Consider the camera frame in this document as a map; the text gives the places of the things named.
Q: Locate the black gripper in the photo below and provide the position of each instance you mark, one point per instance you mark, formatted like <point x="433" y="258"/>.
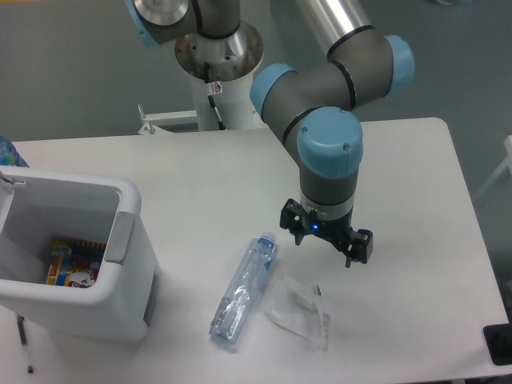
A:
<point x="357" y="246"/>

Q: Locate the clear plastic wrapper bag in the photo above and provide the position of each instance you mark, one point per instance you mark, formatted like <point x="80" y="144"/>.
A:
<point x="300" y="309"/>

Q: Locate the crushed clear plastic bottle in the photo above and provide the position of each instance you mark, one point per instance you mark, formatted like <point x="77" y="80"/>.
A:
<point x="243" y="291"/>

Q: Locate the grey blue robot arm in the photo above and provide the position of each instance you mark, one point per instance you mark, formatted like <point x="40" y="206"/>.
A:
<point x="311" y="114"/>

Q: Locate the white trash can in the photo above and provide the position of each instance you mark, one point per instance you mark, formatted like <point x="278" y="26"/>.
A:
<point x="39" y="206"/>

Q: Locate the black device at table edge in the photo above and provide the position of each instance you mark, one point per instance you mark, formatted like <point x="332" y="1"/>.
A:
<point x="498" y="340"/>

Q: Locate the colourful snack package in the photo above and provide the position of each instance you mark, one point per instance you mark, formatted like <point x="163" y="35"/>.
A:
<point x="74" y="262"/>

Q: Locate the black pen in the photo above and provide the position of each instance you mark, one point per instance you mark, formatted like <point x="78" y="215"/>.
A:
<point x="24" y="342"/>

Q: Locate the blue water bottle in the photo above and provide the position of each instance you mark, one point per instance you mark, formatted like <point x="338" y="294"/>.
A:
<point x="9" y="155"/>

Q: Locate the white pedestal foot bracket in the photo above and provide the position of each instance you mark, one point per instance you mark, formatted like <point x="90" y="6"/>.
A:
<point x="169" y="122"/>

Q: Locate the white frame at right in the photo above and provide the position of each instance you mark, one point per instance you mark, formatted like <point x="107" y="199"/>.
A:
<point x="504" y="167"/>

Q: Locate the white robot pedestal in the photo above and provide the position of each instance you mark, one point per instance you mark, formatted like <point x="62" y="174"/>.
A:
<point x="221" y="73"/>

